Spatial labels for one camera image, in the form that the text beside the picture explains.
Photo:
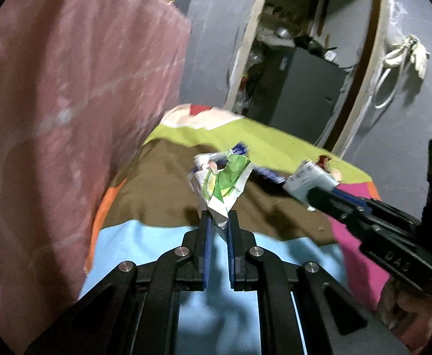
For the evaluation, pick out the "green white wrapper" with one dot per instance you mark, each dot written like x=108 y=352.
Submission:
x=225 y=185

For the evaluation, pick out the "person's right hand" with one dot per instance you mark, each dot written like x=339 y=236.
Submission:
x=408 y=314

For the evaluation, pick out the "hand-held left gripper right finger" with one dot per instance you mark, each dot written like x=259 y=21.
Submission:
x=232 y=255

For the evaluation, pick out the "pink cloth cover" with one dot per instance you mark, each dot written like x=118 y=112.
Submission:
x=71 y=118

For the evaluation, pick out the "cream door frame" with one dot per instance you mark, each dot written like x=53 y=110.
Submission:
x=350 y=125

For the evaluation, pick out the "multicoloured patchwork blanket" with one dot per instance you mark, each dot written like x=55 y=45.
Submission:
x=164 y=192

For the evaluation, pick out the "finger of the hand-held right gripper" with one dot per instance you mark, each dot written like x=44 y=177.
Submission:
x=334 y=207
x=386 y=210

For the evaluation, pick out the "dark grey cabinet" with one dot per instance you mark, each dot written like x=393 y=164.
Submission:
x=301 y=92

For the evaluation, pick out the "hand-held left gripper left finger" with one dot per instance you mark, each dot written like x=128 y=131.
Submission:
x=206 y=255

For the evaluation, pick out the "white grey packet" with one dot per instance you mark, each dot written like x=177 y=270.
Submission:
x=308 y=182

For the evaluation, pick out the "black frying pan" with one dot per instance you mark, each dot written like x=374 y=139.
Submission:
x=313 y=46

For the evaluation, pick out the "blue foil wrapper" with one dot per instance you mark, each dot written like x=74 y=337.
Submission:
x=269 y=173

